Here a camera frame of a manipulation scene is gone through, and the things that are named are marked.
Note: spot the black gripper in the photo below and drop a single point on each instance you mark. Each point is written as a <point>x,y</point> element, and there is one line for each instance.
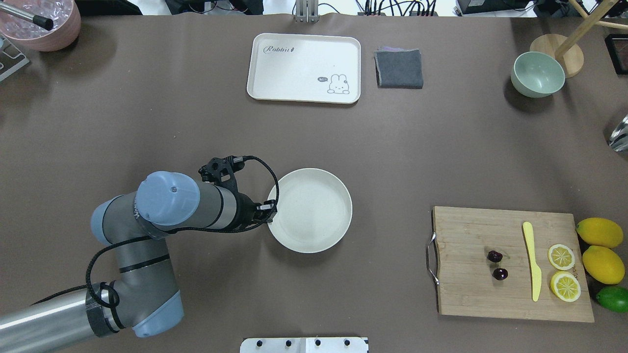
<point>247,212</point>

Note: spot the cream round plate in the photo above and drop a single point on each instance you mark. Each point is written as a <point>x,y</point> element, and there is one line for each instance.
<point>314,210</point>

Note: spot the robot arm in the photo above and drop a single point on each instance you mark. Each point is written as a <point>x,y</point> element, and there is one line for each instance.
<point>146,296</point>

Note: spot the cream rectangular rabbit tray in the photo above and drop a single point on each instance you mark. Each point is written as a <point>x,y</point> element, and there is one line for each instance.
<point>305,68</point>

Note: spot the dark wooden tray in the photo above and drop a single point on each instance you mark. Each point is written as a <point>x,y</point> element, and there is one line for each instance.
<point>617,46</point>

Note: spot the grey folded cloth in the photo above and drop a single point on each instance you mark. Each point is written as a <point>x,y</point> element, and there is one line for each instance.
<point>399,68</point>

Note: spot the bamboo cutting board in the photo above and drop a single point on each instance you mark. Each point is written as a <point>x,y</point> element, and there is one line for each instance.
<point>461,239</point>

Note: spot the pink bowl with ice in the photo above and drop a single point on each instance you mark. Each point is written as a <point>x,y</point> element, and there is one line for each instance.
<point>64,13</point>

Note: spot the metal muddler stick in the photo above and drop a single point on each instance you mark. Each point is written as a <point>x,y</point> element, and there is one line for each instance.
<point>45,23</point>

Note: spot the yellow plastic knife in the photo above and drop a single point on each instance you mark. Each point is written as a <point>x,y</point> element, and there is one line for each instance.
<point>535,270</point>

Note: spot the lemon slice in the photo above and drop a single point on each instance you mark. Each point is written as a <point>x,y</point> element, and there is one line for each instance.
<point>561,257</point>
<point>565,286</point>

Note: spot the mint green bowl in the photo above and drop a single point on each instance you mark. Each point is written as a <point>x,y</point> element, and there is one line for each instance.
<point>537,75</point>

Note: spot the yellow lemon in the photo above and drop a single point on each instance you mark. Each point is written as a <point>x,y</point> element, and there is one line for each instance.
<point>604,265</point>
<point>600,232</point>

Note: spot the wooden mug tree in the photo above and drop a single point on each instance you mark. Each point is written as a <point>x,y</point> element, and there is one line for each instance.
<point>565,49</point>

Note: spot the green lime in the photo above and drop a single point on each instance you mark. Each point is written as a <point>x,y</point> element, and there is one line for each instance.
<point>613,298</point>

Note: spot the metal scoop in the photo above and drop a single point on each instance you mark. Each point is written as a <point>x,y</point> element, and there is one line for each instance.
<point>618,139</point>

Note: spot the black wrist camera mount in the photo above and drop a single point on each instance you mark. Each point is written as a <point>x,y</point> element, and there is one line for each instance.
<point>220,172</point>

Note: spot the aluminium frame post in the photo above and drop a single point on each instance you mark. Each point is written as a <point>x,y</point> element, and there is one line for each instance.
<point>306,11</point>

